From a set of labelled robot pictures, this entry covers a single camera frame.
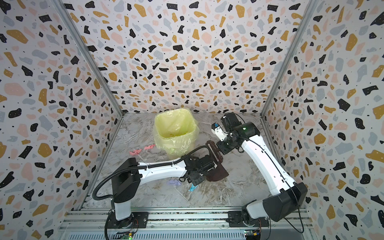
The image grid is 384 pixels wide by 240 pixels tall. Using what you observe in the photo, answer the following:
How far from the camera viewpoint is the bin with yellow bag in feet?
2.52

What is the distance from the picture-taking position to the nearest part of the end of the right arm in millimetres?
518

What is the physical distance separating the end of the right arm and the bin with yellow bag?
19 centimetres
